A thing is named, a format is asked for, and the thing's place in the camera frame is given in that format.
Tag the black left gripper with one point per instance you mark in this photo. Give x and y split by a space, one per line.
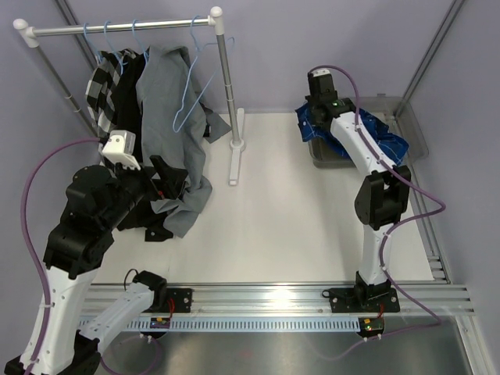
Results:
170 183

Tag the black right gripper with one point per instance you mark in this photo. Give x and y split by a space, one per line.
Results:
311 102

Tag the grey shirt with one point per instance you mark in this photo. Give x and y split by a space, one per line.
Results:
175 125

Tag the blue plaid shirt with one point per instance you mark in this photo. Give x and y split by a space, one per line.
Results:
390 144

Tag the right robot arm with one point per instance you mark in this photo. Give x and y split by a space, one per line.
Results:
382 198

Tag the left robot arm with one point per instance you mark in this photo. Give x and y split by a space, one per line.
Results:
98 200

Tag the black white checked shirt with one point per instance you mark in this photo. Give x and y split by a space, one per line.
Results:
103 82

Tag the clear grey plastic bin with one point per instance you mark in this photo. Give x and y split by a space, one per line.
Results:
400 118

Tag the white clothes rack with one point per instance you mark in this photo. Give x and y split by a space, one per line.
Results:
215 20

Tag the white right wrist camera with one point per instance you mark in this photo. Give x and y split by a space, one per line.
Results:
320 72

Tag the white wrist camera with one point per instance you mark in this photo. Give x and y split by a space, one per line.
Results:
320 72
119 149

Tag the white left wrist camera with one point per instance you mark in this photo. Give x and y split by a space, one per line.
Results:
119 149

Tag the aluminium frame post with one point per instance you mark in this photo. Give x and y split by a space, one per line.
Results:
433 48
74 64

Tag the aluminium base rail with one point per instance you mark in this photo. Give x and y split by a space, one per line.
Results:
292 308

